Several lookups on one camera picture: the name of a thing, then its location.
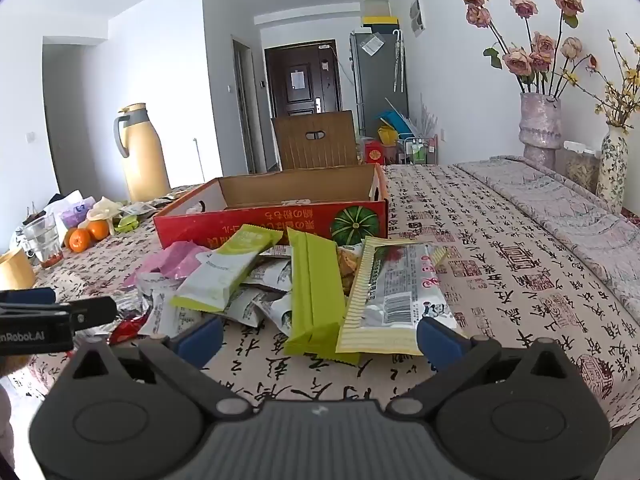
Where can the floral patterned vase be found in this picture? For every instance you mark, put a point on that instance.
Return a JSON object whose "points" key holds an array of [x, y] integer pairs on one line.
{"points": [[612, 170]]}

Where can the lime green long snack packet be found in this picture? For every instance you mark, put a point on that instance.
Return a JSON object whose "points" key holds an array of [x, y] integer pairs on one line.
{"points": [[312, 300]]}

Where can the yellow flower branches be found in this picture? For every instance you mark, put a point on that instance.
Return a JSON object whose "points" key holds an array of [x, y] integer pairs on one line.
{"points": [[620, 95]]}

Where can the cream plastic bag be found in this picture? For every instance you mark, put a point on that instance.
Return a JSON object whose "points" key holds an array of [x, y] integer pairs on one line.
{"points": [[105, 209]]}

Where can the grey refrigerator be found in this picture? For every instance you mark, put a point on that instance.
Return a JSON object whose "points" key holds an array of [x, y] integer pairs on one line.
{"points": [[375, 85]]}

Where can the yellow flat box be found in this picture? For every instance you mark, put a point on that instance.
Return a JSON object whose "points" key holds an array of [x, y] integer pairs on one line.
{"points": [[380, 20]]}

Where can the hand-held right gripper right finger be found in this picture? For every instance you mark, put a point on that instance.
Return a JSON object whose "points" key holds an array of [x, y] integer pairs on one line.
{"points": [[440, 342]]}

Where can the yellow striped clear snack packet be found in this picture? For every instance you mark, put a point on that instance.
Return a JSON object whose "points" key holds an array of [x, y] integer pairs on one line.
{"points": [[390, 290]]}

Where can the yellow bag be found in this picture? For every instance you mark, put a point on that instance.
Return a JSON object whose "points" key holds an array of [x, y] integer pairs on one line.
{"points": [[387, 136]]}

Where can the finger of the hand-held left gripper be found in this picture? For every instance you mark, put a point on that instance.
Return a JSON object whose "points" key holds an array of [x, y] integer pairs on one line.
{"points": [[25, 296], [95, 312]]}

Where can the orange fruit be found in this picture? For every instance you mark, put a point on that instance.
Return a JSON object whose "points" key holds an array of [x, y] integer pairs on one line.
{"points": [[78, 241], [98, 230]]}

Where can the wooden chair back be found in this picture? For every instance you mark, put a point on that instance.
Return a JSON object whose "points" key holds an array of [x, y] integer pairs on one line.
{"points": [[300, 155]]}

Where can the beige cup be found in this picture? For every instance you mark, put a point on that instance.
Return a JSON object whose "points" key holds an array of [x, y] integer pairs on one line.
{"points": [[15, 270]]}

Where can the white folded umbrella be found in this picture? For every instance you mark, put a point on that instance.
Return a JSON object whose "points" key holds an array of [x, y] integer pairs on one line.
{"points": [[398, 60]]}

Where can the green and white snack packet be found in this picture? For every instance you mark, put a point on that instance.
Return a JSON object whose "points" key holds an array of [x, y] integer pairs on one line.
{"points": [[220, 270]]}

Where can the small white packet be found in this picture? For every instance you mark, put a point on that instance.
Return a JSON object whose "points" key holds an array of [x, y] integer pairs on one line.
{"points": [[139, 209]]}

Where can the blue plastic item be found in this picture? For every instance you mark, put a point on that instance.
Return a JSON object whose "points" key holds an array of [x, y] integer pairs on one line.
{"points": [[395, 121]]}

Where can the grey patterned cloth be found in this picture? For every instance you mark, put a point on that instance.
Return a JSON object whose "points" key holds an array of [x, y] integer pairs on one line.
{"points": [[575, 230]]}

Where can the red snack packet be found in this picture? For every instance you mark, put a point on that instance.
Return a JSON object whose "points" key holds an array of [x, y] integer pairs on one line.
{"points": [[125, 332]]}

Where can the purple plastic bag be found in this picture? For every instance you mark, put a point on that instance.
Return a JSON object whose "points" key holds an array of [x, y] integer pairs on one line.
{"points": [[75, 215]]}

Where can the red gift box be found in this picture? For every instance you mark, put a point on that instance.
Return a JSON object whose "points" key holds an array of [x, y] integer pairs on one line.
{"points": [[374, 152]]}

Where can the yellow thermos jug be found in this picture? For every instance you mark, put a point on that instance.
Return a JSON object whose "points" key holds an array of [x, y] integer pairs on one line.
{"points": [[145, 160]]}

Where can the beige cardboard box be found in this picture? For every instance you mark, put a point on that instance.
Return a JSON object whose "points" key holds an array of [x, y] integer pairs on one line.
{"points": [[375, 4]]}

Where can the red cardboard box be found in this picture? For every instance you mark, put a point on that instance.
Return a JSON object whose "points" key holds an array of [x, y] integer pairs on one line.
{"points": [[280, 220]]}

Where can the pile of white snack packets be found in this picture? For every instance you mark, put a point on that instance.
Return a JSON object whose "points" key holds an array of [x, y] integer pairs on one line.
{"points": [[165, 310]]}

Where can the small green packets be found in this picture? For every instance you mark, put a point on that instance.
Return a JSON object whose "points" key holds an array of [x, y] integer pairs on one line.
{"points": [[126, 223]]}

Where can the white plastic bag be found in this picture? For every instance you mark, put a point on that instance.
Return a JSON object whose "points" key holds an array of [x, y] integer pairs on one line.
{"points": [[62, 205]]}

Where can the dried pink roses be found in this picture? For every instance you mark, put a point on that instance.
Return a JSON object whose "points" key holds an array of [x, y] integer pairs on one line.
{"points": [[517, 60]]}

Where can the clear jar with white lid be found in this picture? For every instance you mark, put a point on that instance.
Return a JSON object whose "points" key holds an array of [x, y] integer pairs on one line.
{"points": [[582, 170]]}

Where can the pink snack packet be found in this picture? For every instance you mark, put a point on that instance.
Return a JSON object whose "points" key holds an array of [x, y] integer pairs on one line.
{"points": [[175, 260]]}

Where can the clear drinking glass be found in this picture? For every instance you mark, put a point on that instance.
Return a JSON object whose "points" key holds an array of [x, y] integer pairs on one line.
{"points": [[42, 240]]}

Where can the dark brown entrance door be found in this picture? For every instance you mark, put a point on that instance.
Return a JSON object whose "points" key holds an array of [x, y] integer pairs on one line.
{"points": [[300, 60]]}

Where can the grey interior door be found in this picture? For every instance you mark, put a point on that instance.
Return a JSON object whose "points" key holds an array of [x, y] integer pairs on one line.
{"points": [[243, 110]]}

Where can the silver foil snack packet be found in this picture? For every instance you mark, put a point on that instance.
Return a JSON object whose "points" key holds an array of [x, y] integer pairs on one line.
{"points": [[132, 302]]}

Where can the pink textured vase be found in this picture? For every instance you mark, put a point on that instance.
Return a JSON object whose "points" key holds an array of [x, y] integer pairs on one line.
{"points": [[540, 125]]}

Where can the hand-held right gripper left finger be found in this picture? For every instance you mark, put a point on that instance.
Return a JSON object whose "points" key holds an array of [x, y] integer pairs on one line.
{"points": [[200, 342]]}

